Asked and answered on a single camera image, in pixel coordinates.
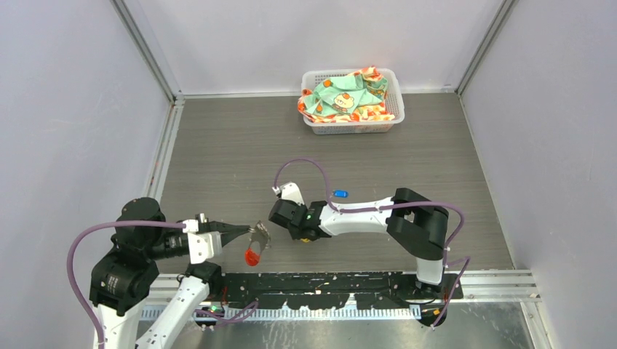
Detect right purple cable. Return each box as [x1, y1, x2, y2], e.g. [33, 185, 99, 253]
[272, 158, 471, 329]

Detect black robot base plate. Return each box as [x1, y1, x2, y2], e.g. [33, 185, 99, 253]
[207, 271, 463, 310]

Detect key with blue tag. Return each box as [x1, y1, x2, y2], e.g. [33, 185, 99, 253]
[333, 190, 349, 198]

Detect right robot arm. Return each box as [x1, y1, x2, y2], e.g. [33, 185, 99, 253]
[268, 182, 449, 299]

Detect colourful patterned cloth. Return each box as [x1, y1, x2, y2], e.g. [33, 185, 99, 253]
[297, 66, 395, 124]

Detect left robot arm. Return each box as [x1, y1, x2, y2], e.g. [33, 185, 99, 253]
[88, 197, 252, 348]

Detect white plastic basket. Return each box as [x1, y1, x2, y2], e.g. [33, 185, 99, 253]
[301, 68, 405, 135]

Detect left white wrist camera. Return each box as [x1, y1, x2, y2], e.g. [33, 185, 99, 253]
[182, 214, 210, 265]

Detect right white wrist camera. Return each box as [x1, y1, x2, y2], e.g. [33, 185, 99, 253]
[272, 182, 305, 205]

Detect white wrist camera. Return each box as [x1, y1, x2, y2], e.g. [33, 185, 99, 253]
[182, 214, 210, 265]
[272, 182, 305, 205]

